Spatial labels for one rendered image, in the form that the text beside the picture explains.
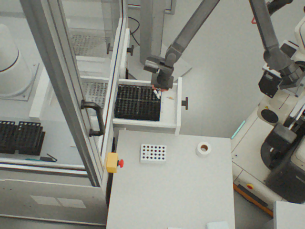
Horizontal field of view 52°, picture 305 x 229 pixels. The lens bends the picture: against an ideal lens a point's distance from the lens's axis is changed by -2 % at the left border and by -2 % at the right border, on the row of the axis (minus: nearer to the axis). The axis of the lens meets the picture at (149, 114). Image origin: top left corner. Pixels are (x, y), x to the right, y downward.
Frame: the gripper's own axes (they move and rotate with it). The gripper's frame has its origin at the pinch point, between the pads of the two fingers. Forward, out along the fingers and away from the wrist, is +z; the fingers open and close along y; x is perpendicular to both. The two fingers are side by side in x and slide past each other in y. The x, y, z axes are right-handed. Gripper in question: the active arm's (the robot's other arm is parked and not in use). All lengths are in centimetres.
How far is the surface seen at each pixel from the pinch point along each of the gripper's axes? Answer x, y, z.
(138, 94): 0.9, 8.4, 8.1
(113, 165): 39.8, 14.4, 4.3
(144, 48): -81, 6, 81
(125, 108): 9.3, 13.6, 8.8
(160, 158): 29.6, -7.7, 14.3
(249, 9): -171, -94, 100
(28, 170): 51, 46, -10
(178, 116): 11.5, -11.7, 1.1
